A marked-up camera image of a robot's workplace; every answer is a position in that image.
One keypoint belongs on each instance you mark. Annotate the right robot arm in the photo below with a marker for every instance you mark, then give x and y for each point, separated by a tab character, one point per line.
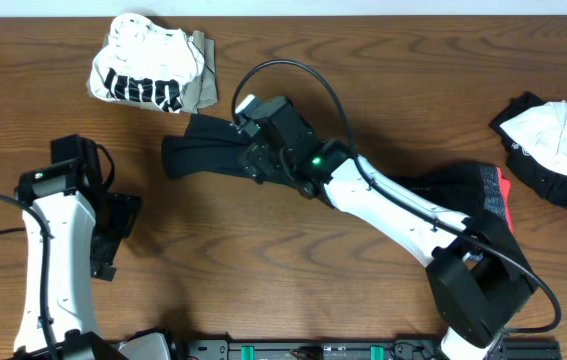
475	268

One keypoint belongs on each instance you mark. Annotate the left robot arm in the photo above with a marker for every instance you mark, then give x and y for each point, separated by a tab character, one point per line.
75	225

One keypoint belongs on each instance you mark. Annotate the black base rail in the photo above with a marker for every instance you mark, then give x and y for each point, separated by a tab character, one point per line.
422	348

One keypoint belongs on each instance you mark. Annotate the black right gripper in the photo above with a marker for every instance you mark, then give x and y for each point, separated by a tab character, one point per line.
256	163

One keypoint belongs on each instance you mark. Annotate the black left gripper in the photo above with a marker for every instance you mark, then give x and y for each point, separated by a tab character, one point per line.
102	255

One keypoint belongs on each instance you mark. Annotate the white shirt with black print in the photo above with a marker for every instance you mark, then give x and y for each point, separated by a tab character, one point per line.
145	60

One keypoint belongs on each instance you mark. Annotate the black and white garment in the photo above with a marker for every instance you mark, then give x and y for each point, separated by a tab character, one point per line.
533	132

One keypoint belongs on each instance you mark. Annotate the black pants with red waistband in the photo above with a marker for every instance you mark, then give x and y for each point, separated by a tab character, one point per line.
210	144

